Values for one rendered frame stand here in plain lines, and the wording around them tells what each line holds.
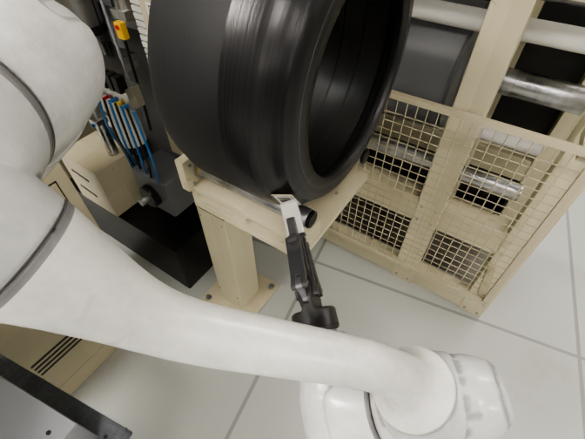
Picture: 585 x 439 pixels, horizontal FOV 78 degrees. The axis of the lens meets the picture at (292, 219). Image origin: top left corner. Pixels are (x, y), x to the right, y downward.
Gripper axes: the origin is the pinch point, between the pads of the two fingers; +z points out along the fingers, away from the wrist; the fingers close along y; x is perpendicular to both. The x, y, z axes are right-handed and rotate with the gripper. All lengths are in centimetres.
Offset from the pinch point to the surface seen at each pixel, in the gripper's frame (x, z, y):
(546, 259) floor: 93, -6, 153
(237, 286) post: -47, 8, 80
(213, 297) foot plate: -66, 9, 96
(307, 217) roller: 0.3, 4.9, 14.9
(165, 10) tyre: -6.2, 27.5, -25.5
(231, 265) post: -42, 13, 67
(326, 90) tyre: 12, 43, 25
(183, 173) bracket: -27.8, 25.0, 12.9
